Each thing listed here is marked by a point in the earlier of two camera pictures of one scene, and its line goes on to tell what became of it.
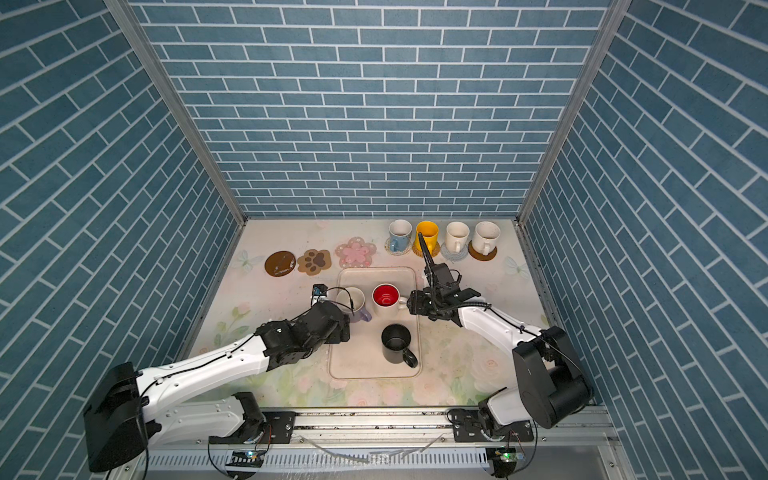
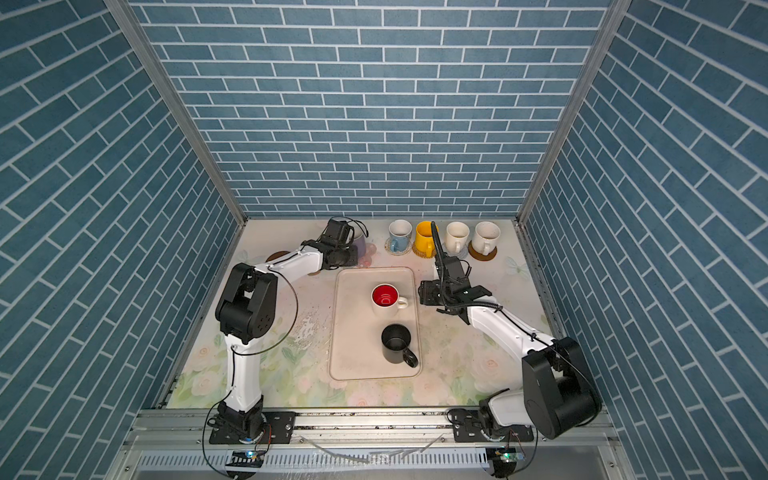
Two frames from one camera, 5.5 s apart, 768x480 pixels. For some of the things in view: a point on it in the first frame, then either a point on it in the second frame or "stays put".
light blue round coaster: [453, 256] stays put
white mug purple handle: [352, 299] → [359, 231]
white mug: [456, 236] stays put
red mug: [386, 300] stays put
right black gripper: [416, 303] → [426, 289]
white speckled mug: [485, 237] stays put
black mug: [395, 343] stays put
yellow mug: [430, 231] stays put
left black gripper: [342, 334] → [352, 259]
